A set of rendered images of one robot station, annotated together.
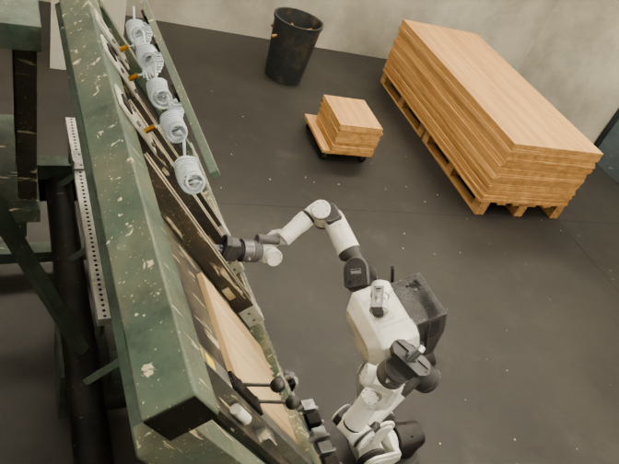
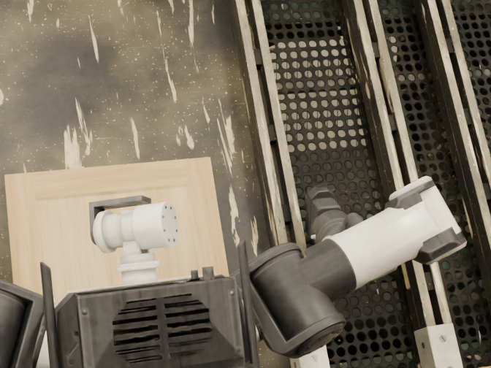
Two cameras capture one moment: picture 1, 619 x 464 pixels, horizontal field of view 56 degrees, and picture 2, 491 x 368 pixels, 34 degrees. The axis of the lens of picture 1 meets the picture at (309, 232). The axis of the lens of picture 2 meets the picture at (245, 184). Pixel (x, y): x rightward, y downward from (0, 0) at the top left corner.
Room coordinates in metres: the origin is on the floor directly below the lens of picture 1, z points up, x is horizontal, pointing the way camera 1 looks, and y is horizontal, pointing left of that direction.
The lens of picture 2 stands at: (2.04, -1.30, 1.85)
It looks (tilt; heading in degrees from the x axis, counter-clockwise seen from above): 18 degrees down; 111
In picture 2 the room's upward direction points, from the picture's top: 1 degrees counter-clockwise
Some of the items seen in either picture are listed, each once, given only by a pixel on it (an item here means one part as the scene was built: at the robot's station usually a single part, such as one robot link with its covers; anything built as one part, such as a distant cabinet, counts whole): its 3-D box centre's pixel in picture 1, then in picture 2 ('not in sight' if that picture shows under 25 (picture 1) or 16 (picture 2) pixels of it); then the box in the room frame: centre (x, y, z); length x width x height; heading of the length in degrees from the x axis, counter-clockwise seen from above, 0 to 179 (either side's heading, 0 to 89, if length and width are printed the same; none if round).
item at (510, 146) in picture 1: (474, 111); not in sight; (5.96, -1.17, 0.39); 2.46 x 1.04 x 0.78; 30
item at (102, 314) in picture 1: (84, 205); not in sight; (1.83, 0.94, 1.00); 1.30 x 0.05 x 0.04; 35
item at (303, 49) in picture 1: (289, 47); not in sight; (5.93, 0.89, 0.33); 0.54 x 0.54 x 0.65
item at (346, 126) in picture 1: (341, 127); not in sight; (4.90, 0.07, 0.20); 0.61 x 0.51 x 0.40; 30
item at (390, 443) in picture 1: (374, 445); not in sight; (1.75, -0.68, 0.28); 0.21 x 0.20 x 0.13; 125
